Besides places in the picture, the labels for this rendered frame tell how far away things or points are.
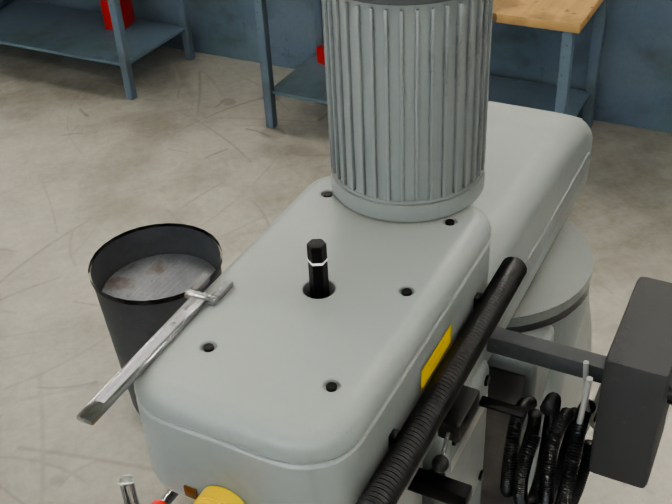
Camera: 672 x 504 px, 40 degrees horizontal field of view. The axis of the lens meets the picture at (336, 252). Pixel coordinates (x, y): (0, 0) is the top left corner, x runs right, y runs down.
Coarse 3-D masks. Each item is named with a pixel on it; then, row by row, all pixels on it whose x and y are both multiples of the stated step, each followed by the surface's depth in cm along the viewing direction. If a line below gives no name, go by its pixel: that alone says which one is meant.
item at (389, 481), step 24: (504, 264) 122; (504, 288) 118; (480, 312) 114; (480, 336) 111; (456, 360) 107; (432, 384) 104; (456, 384) 105; (432, 408) 101; (408, 432) 98; (432, 432) 99; (384, 456) 97; (408, 456) 96; (384, 480) 93; (408, 480) 95
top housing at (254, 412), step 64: (320, 192) 122; (256, 256) 111; (384, 256) 110; (448, 256) 109; (192, 320) 102; (256, 320) 101; (320, 320) 101; (384, 320) 100; (448, 320) 108; (192, 384) 93; (256, 384) 93; (320, 384) 92; (384, 384) 94; (192, 448) 94; (256, 448) 89; (320, 448) 87; (384, 448) 98
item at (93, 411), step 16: (192, 288) 105; (224, 288) 105; (192, 304) 103; (208, 304) 104; (176, 320) 100; (160, 336) 99; (144, 352) 97; (160, 352) 97; (128, 368) 95; (144, 368) 95; (112, 384) 93; (128, 384) 93; (96, 400) 91; (112, 400) 91; (80, 416) 89; (96, 416) 89
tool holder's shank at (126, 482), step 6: (120, 480) 155; (126, 480) 154; (132, 480) 154; (120, 486) 154; (126, 486) 153; (132, 486) 154; (126, 492) 154; (132, 492) 155; (126, 498) 155; (132, 498) 155
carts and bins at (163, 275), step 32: (160, 224) 351; (96, 256) 337; (128, 256) 352; (160, 256) 355; (192, 256) 354; (96, 288) 320; (128, 288) 339; (160, 288) 339; (128, 320) 321; (160, 320) 319; (128, 352) 333
